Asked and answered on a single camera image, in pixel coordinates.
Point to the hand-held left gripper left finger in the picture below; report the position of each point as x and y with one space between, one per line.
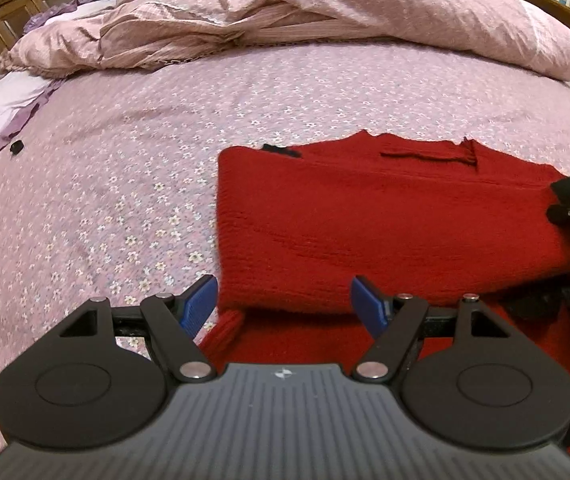
197 305

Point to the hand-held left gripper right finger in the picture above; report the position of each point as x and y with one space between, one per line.
367 305

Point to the red knit cardigan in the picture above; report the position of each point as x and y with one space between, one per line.
365 220

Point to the pink floral bedsheet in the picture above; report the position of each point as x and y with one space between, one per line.
115 160

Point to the small black object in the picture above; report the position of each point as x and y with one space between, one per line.
16 147

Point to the white pillow with purple frill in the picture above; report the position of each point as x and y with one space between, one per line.
0 105

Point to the pink floral duvet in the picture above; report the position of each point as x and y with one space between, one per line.
340 5

